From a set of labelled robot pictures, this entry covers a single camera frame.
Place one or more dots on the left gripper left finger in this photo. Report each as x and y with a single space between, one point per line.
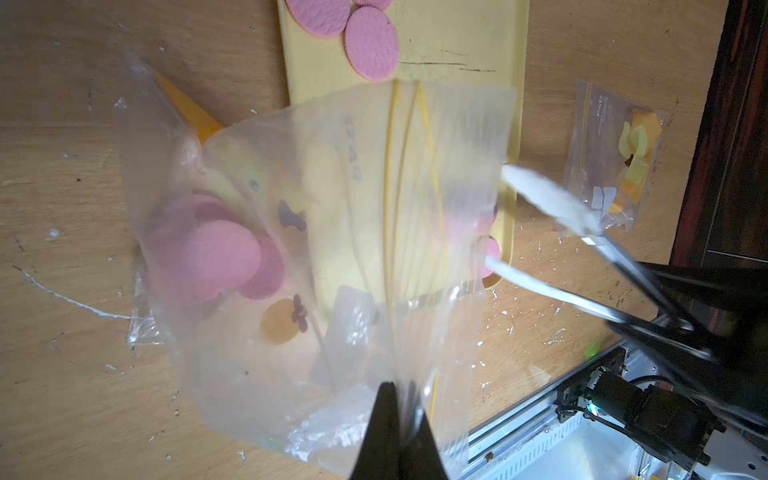
378 457

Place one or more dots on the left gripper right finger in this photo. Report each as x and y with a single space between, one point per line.
420 458

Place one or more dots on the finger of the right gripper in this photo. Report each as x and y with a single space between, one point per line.
729 374
731 289

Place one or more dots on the pink round cookie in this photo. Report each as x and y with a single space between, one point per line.
324 19
211 258
379 4
270 274
371 44

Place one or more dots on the clear resealable bag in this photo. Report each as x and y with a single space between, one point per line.
612 148
278 372

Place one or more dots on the yellow tray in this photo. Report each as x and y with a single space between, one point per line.
395 180

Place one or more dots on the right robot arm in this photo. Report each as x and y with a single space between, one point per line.
702 411

